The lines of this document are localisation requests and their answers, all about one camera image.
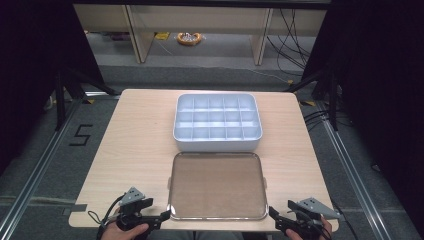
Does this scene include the person's right hand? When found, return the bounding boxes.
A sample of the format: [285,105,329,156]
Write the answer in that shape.
[285,215,334,240]

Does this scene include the grey tape strip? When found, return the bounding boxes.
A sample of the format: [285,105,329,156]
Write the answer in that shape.
[62,203,88,216]

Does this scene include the purple object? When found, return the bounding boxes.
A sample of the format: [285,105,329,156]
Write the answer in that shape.
[109,31,132,42]

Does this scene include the bundle of black cables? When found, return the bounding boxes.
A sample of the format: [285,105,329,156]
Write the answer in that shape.
[265,7,314,78]

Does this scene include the person's lap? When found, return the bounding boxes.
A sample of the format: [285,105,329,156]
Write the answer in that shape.
[186,230,246,240]

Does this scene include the black floor cables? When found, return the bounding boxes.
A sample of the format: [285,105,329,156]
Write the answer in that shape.
[302,109,351,132]

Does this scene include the beige wooden desk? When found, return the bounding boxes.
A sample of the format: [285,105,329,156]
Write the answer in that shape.
[73,3,328,66]

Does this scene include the black curtain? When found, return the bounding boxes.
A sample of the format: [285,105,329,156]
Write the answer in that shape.
[301,0,424,231]
[0,0,106,174]

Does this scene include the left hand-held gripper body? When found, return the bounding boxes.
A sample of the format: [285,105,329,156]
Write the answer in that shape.
[115,186,155,232]

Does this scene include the black metal stand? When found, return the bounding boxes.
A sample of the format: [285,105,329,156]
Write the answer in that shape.
[54,65,122,132]
[283,65,342,132]

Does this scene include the person's left hand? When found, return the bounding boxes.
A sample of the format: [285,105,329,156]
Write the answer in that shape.
[99,221,150,240]

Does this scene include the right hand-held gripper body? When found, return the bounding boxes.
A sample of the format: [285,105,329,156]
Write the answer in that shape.
[287,196,342,240]

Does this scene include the white compartment storage box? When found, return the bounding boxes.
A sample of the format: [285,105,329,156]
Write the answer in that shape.
[172,92,264,153]

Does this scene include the orange ring-shaped object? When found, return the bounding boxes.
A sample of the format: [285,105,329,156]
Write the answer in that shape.
[176,31,204,47]

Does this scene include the aluminium floor rail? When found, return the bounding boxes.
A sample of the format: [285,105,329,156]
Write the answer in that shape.
[313,99,416,240]
[0,98,85,240]

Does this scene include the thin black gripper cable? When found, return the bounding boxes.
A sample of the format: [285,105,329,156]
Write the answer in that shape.
[331,203,360,240]

